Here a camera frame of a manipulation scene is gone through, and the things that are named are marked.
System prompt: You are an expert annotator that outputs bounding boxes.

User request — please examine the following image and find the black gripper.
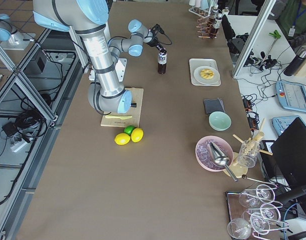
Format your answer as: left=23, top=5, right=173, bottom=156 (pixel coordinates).
left=148, top=24, right=167, bottom=56

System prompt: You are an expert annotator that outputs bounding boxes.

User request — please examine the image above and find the tea bottle white cap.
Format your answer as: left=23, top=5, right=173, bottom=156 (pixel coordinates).
left=158, top=54, right=167, bottom=74

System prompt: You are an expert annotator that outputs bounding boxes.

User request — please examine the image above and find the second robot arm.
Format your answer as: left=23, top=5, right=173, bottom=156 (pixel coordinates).
left=0, top=13, right=30, bottom=51

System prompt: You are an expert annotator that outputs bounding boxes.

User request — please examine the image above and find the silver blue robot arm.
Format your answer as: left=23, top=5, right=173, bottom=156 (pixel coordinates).
left=33, top=0, right=164, bottom=114

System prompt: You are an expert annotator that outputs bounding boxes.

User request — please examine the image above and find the cream serving tray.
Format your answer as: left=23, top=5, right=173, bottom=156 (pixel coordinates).
left=189, top=58, right=221, bottom=87

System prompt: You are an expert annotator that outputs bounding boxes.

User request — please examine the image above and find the white round plate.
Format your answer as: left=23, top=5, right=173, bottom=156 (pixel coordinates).
left=193, top=66, right=220, bottom=85

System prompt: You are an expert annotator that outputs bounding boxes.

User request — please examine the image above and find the wooden cutting board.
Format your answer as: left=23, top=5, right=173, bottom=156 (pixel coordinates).
left=101, top=87, right=144, bottom=128

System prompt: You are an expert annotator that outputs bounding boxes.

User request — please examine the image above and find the grey folded cloth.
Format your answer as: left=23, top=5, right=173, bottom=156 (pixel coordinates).
left=203, top=98, right=225, bottom=115

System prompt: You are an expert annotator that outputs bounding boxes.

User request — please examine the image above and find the yellow plastic knife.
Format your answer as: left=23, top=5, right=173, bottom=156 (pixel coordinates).
left=105, top=115, right=133, bottom=120

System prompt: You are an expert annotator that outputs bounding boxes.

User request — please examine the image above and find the green lime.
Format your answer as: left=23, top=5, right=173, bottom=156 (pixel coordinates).
left=124, top=125, right=136, bottom=135

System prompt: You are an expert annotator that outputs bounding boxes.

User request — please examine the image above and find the upper yellow lemon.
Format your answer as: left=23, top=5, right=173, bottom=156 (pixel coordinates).
left=131, top=128, right=144, bottom=143

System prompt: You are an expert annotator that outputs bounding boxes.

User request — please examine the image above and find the yellow lemon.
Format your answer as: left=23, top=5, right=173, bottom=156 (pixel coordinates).
left=131, top=128, right=144, bottom=143
left=114, top=132, right=131, bottom=146

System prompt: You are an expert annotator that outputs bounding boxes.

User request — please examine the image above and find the mint green bowl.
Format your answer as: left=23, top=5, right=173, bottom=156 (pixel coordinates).
left=208, top=111, right=231, bottom=132

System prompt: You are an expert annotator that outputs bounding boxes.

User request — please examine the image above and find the lower yellow lemon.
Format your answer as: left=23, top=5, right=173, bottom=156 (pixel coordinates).
left=114, top=132, right=131, bottom=146

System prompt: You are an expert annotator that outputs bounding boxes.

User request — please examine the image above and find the pink ice bowl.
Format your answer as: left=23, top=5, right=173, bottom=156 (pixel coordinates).
left=195, top=135, right=233, bottom=172

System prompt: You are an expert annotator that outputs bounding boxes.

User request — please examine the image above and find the metal ice scoop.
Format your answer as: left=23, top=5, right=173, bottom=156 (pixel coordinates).
left=208, top=142, right=238, bottom=182

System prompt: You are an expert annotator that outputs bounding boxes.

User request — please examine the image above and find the glass mug on stand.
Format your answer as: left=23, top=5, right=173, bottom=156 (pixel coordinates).
left=237, top=140, right=259, bottom=168

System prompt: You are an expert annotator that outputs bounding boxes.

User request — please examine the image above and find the wooden cup tree stand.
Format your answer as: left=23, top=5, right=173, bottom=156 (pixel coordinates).
left=230, top=118, right=273, bottom=179

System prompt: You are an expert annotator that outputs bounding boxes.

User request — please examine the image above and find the person in green shirt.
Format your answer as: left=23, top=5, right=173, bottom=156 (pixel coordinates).
left=270, top=0, right=306, bottom=49

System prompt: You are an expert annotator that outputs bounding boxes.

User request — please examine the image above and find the blue teach pendant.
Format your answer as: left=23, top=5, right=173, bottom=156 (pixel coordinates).
left=275, top=80, right=306, bottom=113
left=271, top=115, right=306, bottom=136

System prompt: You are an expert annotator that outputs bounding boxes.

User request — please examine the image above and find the black water bottle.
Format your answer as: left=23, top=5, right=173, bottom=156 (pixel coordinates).
left=283, top=48, right=306, bottom=77

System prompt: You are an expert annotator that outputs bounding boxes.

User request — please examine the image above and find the black monitor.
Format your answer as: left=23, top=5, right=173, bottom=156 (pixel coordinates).
left=271, top=118, right=306, bottom=188

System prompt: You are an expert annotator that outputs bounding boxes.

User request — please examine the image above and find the wine glass rack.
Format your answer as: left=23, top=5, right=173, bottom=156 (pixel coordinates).
left=226, top=174, right=289, bottom=240

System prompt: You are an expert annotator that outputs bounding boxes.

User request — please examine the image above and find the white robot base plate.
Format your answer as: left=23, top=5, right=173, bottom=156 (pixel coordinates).
left=89, top=57, right=127, bottom=83

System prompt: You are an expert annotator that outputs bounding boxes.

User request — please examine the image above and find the copper wire bottle rack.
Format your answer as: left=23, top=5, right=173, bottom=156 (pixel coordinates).
left=197, top=17, right=216, bottom=39

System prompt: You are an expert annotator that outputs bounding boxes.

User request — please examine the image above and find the braided ring donut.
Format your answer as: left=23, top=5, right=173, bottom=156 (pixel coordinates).
left=200, top=68, right=214, bottom=80

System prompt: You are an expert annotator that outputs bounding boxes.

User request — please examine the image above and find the aluminium frame post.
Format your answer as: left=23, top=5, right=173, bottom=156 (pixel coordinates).
left=232, top=0, right=276, bottom=79

